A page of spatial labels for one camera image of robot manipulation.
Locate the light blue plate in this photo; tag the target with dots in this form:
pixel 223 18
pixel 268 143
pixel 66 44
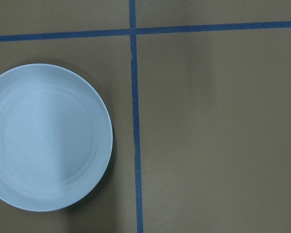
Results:
pixel 56 137

